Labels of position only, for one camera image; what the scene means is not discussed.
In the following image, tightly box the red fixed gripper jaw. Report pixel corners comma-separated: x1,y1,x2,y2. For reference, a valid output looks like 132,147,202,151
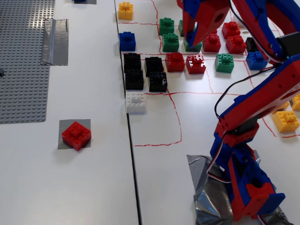
191,22,215,48

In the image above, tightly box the grey duct tape strip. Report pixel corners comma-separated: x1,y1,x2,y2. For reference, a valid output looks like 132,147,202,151
40,17,70,67

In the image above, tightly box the red toy brick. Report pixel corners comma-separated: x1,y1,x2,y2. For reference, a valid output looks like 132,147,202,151
165,52,187,73
61,120,93,152
185,53,207,75
221,21,242,39
225,35,248,55
202,33,222,53

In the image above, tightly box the white red black base cable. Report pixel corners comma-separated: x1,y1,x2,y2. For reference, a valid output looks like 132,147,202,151
206,134,235,184

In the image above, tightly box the crumpled silver duct tape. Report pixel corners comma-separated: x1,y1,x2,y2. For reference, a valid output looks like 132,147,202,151
184,148,300,225

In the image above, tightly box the green toy brick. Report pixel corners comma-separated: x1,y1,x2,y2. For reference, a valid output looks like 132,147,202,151
214,53,235,74
178,19,187,37
183,32,203,53
162,33,180,53
159,17,175,37

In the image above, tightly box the red and blue moving gripper jaw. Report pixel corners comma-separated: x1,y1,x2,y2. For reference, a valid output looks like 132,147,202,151
180,5,196,46

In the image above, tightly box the red and blue gripper body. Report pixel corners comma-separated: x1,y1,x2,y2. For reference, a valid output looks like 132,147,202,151
175,0,231,32

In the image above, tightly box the black toy brick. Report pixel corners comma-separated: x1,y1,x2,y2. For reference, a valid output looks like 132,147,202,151
148,71,168,93
143,56,165,78
245,37,259,53
122,52,142,74
124,69,144,91

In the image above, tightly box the black forearm cable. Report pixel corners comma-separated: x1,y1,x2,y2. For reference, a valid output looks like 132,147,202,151
213,64,277,120

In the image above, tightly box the grey studded baseplate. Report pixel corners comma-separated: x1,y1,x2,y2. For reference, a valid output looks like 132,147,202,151
0,0,56,127

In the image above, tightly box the white toy brick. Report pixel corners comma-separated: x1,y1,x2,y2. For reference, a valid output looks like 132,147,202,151
124,91,148,115

